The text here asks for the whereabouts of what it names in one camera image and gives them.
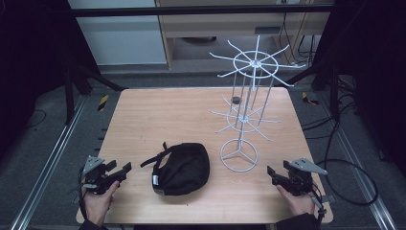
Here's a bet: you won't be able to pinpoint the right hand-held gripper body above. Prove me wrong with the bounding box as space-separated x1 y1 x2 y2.
277 156 328 196

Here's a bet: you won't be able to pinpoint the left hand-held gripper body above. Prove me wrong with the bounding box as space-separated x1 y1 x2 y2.
82 155 124 196

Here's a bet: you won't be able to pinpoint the white wire display rack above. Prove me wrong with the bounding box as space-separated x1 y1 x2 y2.
209 34 306 173

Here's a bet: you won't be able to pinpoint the black cap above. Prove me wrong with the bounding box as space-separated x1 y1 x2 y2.
139 141 212 196

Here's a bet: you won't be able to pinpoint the person's right hand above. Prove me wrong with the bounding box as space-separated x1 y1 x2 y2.
276 184 316 218

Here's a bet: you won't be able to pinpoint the person's left hand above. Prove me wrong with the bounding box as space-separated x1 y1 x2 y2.
81 179 122 227

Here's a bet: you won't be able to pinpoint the yellow black striped tape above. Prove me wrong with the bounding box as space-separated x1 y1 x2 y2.
301 91 321 106
97 94 110 112

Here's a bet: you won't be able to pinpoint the black metal stand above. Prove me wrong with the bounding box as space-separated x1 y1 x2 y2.
62 58 126 127
286 58 342 120

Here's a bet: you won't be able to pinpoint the white cabinet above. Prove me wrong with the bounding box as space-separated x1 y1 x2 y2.
67 0 169 67

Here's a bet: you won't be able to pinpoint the light wooden desk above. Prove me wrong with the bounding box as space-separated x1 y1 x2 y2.
154 0 336 70

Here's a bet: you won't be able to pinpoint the left hand-held gripper cable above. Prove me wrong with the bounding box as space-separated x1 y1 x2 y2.
67 166 89 222

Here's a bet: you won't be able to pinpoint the hand-held gripper cable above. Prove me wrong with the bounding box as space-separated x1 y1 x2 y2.
310 181 337 225
67 166 89 222

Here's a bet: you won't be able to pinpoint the right hand-held gripper cable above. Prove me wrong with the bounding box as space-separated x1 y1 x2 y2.
310 181 337 225

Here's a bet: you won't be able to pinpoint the aluminium floor rail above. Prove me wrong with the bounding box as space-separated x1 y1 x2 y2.
10 95 88 230
318 91 397 230

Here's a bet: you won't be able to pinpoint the black looped floor cable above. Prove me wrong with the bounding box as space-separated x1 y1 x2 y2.
315 121 380 207

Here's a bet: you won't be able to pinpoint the thin black floor cable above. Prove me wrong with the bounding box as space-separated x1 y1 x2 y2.
24 108 48 129

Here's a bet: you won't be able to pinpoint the black floor cables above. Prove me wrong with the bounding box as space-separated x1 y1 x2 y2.
301 75 363 141

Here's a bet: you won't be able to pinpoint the bundle of black hanging cables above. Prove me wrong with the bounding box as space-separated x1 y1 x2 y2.
278 11 318 66

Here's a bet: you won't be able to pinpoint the black horizontal frame bar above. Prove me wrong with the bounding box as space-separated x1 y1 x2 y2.
69 4 335 17

